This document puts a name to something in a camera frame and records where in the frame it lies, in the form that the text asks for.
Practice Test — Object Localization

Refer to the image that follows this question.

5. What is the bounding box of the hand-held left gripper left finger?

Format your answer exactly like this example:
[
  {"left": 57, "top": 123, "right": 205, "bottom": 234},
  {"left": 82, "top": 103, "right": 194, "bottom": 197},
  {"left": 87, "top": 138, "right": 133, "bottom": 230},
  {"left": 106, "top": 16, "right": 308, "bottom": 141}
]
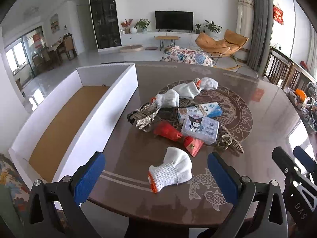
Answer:
[{"left": 26, "top": 151, "right": 106, "bottom": 238}]

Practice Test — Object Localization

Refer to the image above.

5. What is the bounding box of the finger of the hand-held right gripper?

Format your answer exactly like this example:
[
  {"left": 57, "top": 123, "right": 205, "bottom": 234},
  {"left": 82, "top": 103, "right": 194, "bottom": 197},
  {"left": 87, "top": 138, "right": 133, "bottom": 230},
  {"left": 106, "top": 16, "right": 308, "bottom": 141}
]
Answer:
[
  {"left": 272, "top": 147, "right": 317, "bottom": 228},
  {"left": 293, "top": 146, "right": 317, "bottom": 176}
]

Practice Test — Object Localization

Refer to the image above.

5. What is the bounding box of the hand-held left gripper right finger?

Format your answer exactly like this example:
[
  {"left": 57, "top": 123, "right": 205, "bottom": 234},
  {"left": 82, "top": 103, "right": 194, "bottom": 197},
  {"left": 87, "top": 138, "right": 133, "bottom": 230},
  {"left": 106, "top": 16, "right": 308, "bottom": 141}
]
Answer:
[{"left": 198, "top": 152, "right": 289, "bottom": 238}]

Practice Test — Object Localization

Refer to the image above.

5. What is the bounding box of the beaded hair claw clip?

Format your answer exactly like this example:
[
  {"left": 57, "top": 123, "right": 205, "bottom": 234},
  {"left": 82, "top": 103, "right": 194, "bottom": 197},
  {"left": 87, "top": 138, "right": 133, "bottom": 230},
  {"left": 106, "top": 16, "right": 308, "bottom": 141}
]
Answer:
[{"left": 215, "top": 123, "right": 244, "bottom": 155}]

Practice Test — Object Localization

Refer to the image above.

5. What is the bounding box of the red pouch with gold seal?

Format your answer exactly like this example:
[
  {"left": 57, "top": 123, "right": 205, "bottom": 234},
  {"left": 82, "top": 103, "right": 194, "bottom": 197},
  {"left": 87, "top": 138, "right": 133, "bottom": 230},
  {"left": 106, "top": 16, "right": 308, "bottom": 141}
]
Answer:
[{"left": 184, "top": 136, "right": 205, "bottom": 157}]

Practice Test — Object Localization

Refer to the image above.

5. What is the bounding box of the white knit work glove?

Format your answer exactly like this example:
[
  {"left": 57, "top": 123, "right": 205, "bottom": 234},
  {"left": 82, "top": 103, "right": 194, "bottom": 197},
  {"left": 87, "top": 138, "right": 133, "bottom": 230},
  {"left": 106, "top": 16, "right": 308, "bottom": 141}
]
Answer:
[
  {"left": 156, "top": 89, "right": 180, "bottom": 109},
  {"left": 194, "top": 77, "right": 219, "bottom": 91},
  {"left": 173, "top": 81, "right": 201, "bottom": 99},
  {"left": 148, "top": 147, "right": 193, "bottom": 194}
]

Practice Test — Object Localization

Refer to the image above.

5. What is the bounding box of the clear cartoon plastic case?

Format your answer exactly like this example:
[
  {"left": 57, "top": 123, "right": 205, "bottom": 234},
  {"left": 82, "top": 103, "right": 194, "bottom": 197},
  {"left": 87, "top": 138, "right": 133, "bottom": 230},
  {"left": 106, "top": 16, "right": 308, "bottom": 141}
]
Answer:
[{"left": 180, "top": 115, "right": 220, "bottom": 145}]

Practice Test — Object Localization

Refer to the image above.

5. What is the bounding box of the white cardboard box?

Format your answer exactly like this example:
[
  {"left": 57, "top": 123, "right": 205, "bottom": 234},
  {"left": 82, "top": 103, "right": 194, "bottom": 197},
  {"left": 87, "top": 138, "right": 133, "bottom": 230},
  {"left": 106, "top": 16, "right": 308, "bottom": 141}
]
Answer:
[{"left": 8, "top": 63, "right": 138, "bottom": 211}]

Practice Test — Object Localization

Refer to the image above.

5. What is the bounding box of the blue and white carton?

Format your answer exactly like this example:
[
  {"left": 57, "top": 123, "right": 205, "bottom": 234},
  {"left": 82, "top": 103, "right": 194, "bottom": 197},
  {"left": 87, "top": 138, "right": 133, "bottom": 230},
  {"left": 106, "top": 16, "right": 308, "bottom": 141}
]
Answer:
[{"left": 177, "top": 102, "right": 223, "bottom": 124}]

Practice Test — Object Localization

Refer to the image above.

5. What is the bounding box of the red cone pouch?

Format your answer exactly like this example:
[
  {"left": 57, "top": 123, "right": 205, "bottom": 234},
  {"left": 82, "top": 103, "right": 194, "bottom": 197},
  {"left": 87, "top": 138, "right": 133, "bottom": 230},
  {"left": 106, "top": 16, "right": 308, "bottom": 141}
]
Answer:
[{"left": 153, "top": 121, "right": 184, "bottom": 142}]

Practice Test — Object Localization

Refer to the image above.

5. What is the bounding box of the rhinestone bow hair clip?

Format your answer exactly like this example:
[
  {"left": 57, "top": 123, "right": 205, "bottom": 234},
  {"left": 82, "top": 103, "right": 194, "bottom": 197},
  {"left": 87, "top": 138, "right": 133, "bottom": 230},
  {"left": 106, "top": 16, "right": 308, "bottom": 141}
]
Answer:
[{"left": 127, "top": 103, "right": 160, "bottom": 132}]

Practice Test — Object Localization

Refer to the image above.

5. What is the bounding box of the pile of clutter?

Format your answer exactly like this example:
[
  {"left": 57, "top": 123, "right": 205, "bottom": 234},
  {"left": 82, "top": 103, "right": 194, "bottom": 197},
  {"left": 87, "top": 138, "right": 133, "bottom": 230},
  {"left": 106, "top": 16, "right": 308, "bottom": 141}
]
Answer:
[{"left": 287, "top": 81, "right": 317, "bottom": 132}]

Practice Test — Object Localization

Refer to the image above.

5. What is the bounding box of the floral chair cushion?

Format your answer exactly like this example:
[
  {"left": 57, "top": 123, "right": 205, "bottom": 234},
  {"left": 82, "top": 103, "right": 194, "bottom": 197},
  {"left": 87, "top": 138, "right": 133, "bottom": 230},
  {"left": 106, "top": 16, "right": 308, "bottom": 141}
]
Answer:
[{"left": 0, "top": 154, "right": 34, "bottom": 219}]

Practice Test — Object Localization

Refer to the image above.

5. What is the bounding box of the green cloth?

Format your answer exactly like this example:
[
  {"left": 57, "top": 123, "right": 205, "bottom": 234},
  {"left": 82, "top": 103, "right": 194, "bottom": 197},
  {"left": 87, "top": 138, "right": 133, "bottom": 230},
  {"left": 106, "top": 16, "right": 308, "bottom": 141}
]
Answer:
[{"left": 0, "top": 183, "right": 16, "bottom": 238}]

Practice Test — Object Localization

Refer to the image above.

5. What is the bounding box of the wooden slatted chair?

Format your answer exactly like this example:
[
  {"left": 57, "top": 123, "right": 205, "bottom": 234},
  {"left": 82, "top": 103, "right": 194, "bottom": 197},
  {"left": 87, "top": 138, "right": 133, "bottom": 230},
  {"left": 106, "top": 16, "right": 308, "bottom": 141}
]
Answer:
[{"left": 263, "top": 46, "right": 310, "bottom": 90}]

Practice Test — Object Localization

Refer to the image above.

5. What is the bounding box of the printed blanket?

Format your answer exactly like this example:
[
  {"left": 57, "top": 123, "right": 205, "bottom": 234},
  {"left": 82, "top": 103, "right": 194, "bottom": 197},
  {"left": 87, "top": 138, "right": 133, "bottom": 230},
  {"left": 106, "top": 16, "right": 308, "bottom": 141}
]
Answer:
[{"left": 160, "top": 44, "right": 214, "bottom": 67}]

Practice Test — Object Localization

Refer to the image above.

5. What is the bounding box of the dining table with chairs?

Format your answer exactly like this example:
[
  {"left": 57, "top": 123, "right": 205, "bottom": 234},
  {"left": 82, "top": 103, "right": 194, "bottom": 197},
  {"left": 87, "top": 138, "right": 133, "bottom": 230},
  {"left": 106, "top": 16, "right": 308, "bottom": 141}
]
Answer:
[{"left": 32, "top": 33, "right": 78, "bottom": 68}]

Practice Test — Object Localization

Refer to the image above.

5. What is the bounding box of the orange lounge chair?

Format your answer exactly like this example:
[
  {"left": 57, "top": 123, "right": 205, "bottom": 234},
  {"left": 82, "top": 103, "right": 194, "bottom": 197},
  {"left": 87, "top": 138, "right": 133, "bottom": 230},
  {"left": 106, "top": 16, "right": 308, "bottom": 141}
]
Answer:
[{"left": 195, "top": 29, "right": 249, "bottom": 68}]

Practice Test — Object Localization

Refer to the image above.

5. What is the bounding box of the round floor cushion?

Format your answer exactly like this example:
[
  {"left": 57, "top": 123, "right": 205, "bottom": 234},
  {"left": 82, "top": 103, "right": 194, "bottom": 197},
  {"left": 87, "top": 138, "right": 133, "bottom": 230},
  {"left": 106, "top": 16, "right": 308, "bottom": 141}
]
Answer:
[{"left": 120, "top": 45, "right": 144, "bottom": 53}]

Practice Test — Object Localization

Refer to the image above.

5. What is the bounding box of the grey curtain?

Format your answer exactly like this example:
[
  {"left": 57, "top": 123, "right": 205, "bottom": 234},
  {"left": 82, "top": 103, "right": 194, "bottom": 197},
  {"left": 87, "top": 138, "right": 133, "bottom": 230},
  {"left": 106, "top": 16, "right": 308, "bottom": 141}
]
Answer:
[{"left": 246, "top": 0, "right": 273, "bottom": 70}]

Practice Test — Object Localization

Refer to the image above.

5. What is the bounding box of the white television cabinet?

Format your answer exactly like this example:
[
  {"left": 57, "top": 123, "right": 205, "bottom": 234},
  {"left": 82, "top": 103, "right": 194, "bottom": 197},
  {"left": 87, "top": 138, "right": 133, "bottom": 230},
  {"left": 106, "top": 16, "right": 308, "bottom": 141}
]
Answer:
[{"left": 120, "top": 31, "right": 218, "bottom": 48}]

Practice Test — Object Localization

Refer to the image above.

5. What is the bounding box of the small wooden bench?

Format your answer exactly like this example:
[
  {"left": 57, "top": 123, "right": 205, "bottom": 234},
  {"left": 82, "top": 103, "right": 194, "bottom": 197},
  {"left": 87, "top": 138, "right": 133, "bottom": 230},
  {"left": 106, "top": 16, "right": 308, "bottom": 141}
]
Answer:
[{"left": 156, "top": 36, "right": 179, "bottom": 51}]

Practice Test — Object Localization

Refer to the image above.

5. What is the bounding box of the large leafy potted plant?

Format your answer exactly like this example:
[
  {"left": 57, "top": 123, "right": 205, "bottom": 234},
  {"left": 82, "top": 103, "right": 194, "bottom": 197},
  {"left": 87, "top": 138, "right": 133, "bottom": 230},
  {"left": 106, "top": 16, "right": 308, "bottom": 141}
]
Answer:
[{"left": 203, "top": 20, "right": 223, "bottom": 35}]

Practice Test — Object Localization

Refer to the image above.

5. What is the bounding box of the covered standing air conditioner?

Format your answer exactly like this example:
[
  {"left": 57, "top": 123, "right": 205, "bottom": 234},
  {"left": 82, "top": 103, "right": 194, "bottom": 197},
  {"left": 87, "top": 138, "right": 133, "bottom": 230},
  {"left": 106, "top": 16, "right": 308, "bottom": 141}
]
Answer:
[{"left": 236, "top": 0, "right": 255, "bottom": 39}]

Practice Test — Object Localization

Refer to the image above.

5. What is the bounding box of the red flower arrangement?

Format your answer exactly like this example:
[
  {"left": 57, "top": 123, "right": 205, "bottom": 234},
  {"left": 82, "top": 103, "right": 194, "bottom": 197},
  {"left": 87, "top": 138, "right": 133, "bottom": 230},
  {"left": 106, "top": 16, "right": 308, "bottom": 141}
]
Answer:
[{"left": 120, "top": 18, "right": 133, "bottom": 34}]

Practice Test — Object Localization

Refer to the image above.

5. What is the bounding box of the green potted plant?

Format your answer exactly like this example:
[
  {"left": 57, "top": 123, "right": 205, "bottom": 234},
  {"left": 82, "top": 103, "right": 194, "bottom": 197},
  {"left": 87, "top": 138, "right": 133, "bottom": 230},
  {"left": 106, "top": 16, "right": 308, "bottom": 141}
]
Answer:
[{"left": 134, "top": 18, "right": 151, "bottom": 33}]

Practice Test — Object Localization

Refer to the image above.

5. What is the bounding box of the dark glass display cabinet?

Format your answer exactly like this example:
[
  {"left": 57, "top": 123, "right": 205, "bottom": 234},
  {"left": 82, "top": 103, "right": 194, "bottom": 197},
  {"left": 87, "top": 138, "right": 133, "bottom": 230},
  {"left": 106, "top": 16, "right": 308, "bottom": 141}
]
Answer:
[{"left": 88, "top": 0, "right": 122, "bottom": 50}]

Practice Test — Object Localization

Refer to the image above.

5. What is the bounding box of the black television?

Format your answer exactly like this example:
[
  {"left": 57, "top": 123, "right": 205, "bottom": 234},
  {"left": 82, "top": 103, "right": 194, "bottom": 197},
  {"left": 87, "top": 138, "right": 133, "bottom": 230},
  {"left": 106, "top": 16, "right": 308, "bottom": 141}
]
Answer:
[{"left": 155, "top": 11, "right": 194, "bottom": 31}]

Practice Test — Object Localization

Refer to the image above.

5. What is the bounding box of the red wall hanging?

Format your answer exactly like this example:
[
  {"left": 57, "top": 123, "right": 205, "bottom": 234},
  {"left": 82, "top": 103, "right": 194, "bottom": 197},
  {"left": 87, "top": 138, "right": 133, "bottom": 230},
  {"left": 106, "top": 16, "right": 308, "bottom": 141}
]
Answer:
[{"left": 273, "top": 4, "right": 284, "bottom": 25}]

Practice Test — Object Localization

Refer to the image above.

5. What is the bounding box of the framed wall painting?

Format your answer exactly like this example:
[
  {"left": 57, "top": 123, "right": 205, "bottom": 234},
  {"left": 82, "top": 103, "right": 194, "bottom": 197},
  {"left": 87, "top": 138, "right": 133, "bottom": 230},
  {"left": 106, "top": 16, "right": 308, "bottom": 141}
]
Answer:
[{"left": 50, "top": 13, "right": 59, "bottom": 33}]

